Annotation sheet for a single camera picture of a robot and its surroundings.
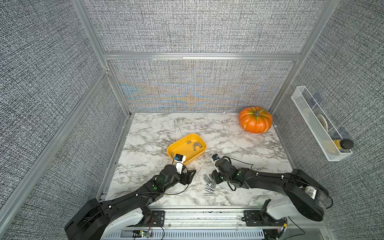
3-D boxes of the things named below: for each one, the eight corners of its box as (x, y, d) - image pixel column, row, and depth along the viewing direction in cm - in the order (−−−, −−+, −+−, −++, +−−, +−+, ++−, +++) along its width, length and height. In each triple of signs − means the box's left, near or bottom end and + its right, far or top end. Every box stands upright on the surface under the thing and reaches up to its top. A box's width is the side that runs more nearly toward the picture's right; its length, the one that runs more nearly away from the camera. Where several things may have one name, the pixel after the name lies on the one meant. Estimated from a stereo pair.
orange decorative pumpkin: (242, 137, 107) (247, 125, 97) (237, 118, 119) (241, 106, 109) (269, 137, 107) (276, 125, 97) (261, 118, 119) (267, 106, 109)
